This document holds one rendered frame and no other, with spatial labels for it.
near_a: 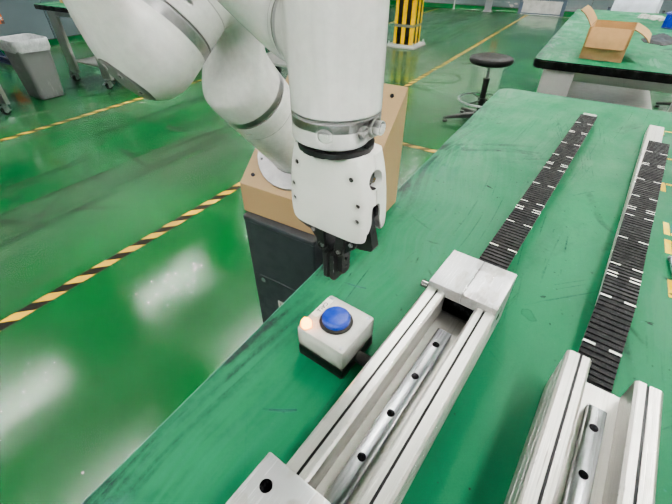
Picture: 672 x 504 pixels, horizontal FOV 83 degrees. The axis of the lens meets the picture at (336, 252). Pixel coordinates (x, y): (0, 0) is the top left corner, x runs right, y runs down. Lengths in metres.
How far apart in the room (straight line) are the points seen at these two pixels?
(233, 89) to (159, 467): 0.50
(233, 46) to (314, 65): 0.30
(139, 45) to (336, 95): 0.25
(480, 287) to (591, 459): 0.23
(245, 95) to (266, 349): 0.38
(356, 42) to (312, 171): 0.13
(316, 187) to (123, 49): 0.26
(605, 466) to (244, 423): 0.41
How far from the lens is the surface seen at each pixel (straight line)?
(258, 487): 0.38
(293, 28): 0.34
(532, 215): 0.90
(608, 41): 2.63
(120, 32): 0.51
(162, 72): 0.52
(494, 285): 0.59
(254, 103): 0.63
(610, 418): 0.58
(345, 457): 0.47
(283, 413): 0.54
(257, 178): 0.85
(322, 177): 0.38
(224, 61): 0.63
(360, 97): 0.34
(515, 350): 0.65
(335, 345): 0.52
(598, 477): 0.53
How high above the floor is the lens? 1.25
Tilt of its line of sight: 39 degrees down
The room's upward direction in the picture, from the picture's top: straight up
